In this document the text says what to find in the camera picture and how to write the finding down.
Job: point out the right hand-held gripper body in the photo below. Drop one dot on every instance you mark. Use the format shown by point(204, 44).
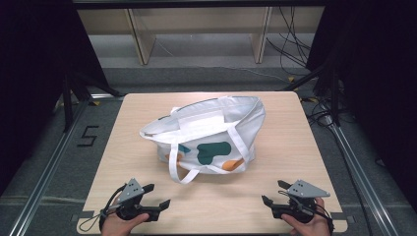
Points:
point(305, 190)

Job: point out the black curtain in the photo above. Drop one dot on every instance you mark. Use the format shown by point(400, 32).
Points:
point(29, 82)
point(377, 82)

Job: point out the person's right hand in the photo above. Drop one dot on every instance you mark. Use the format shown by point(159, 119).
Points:
point(313, 227)

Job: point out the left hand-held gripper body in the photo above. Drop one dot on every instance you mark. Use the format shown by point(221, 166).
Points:
point(131, 191)

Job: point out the silver metal floor rail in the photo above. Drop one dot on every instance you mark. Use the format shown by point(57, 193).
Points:
point(357, 170)
point(49, 170)

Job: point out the yellow floor tape piece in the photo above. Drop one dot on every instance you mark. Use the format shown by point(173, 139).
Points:
point(291, 79)
point(312, 99)
point(95, 103)

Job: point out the white tote bag colour patches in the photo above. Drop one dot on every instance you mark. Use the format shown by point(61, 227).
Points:
point(209, 129)

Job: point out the person's left hand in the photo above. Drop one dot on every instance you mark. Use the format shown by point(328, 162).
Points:
point(118, 226)

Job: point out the black metal stand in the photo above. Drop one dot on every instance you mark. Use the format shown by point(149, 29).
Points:
point(68, 105)
point(334, 98)

